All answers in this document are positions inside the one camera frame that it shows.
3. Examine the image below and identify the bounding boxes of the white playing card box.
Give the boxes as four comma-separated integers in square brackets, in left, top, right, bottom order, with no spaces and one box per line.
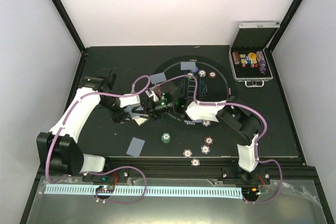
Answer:
[134,118,148,126]

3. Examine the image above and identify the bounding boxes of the blue playing card deck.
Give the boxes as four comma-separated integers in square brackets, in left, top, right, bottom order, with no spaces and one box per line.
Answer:
[124,105,142,120]

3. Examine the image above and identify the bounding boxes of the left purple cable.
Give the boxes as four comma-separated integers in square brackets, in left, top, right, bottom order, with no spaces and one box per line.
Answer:
[46,75,151,205]

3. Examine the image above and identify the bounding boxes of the yellow button in case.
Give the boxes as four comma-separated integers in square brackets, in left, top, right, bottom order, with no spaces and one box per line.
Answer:
[248,52,257,60]

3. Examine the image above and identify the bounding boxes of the green poker chip stack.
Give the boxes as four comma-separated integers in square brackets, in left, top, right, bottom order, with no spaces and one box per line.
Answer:
[161,133,171,144]

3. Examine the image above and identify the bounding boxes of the round black poker mat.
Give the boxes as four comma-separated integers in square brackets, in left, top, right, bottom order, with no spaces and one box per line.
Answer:
[148,56,238,132]

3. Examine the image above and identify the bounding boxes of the aluminium poker case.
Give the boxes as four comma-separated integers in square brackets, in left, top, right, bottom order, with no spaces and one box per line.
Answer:
[229,22,280,88]

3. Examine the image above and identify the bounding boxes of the brown chips row in case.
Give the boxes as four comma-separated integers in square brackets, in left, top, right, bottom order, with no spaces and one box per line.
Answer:
[232,51,241,65]

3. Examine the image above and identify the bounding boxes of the purple small blind button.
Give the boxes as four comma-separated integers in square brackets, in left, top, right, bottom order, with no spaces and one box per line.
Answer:
[190,67,198,73]

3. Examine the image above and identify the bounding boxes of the brown poker chip stack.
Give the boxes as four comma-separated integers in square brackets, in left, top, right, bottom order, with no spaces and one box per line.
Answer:
[204,136,214,145]

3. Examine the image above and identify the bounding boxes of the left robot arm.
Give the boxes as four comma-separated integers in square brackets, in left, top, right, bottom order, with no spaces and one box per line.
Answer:
[36,69,150,184]

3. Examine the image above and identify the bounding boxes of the blue chip on rail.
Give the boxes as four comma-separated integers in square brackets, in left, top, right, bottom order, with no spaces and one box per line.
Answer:
[191,158,200,166]

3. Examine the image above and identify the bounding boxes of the blue chips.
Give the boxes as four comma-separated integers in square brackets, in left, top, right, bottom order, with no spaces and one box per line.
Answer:
[202,120,211,127]
[198,70,206,77]

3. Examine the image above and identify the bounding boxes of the cards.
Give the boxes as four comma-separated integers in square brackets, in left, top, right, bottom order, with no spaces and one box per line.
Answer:
[184,120,202,125]

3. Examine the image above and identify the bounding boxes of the purple cable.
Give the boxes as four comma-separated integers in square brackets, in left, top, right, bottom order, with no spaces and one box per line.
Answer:
[46,75,151,205]
[153,74,284,206]

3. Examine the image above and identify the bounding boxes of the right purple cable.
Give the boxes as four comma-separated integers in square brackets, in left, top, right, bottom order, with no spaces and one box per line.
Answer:
[153,74,284,206]

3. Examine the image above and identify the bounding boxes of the stray card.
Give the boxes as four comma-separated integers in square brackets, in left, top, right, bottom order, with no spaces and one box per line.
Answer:
[126,137,145,157]

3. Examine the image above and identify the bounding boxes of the blue chip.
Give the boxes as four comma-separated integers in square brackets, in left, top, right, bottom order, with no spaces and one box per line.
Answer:
[201,145,210,155]
[191,158,200,166]
[183,149,192,158]

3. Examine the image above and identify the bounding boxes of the white slotted cable duct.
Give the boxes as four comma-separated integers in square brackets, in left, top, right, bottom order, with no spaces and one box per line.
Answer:
[44,184,243,199]

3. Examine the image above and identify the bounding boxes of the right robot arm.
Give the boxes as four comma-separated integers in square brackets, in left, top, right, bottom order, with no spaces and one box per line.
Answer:
[141,81,267,184]

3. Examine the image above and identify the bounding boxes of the purple chips row in case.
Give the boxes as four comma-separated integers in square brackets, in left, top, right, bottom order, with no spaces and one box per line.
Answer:
[256,51,267,74]

